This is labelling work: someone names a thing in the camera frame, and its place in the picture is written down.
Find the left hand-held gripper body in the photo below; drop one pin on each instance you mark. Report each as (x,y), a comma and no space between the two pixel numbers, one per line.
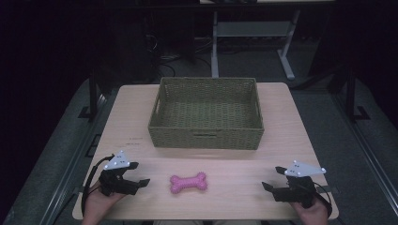
(116,184)

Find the white metal desk frame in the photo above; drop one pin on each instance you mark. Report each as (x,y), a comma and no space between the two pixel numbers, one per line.
(250,29)

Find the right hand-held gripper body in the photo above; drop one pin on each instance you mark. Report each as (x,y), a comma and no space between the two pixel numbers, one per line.
(295,190)

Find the green woven basket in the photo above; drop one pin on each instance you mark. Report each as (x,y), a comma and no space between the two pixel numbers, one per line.
(206,125)

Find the person's right hand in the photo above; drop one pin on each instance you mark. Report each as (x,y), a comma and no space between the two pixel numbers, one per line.
(311,212)

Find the person's left hand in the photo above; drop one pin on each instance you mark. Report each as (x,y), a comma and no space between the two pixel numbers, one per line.
(98,204)

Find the black metal stand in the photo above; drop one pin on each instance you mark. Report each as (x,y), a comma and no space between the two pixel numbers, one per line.
(93,93)
(351,93)

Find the pink bone dog toy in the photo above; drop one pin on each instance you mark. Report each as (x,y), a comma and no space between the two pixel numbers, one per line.
(188,182)

